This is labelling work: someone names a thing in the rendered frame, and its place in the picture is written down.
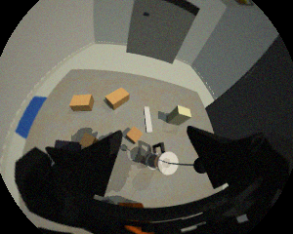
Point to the white flat bar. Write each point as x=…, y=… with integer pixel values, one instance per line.
x=148, y=123

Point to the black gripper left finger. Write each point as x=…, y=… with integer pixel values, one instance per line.
x=92, y=164

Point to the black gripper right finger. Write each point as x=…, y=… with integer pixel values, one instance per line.
x=220, y=155

